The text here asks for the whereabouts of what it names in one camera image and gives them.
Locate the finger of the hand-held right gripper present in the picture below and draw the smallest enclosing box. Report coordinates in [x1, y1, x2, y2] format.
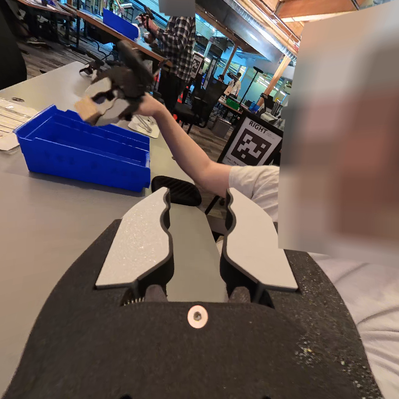
[84, 76, 114, 100]
[93, 96, 135, 127]

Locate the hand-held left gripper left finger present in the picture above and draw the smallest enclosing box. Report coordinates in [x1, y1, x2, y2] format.
[95, 186, 174, 303]

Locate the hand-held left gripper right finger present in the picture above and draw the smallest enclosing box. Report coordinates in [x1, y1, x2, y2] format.
[220, 188, 299, 299]

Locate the blue-taped wooden cube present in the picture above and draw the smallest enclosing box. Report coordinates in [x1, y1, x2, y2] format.
[74, 96, 101, 126]

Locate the blue plastic bin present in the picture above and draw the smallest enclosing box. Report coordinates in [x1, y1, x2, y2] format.
[103, 8, 140, 40]
[14, 104, 151, 193]

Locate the person's right forearm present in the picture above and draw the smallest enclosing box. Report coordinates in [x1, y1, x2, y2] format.
[149, 104, 233, 198]

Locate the person's right hand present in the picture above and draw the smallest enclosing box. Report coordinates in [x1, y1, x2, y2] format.
[135, 94, 166, 118]

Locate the black office chair base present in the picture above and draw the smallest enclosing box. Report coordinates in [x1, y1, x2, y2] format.
[79, 59, 122, 77]

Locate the white tablet stand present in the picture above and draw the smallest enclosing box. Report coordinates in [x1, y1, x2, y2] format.
[128, 115, 160, 138]

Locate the black chair armrest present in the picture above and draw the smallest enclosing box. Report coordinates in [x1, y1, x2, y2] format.
[151, 175, 202, 207]

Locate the long wooden table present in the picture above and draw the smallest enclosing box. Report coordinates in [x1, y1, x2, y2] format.
[19, 0, 172, 67]

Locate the black mesh office chair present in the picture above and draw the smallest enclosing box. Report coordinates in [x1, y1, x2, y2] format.
[174, 79, 230, 129]

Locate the white flat packet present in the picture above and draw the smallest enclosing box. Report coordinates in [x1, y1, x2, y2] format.
[0, 97, 38, 151]

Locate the grey waste bin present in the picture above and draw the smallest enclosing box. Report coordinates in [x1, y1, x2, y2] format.
[212, 117, 233, 138]

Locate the black framed tag sign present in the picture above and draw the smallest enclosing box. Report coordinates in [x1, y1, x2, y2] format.
[217, 116, 283, 166]

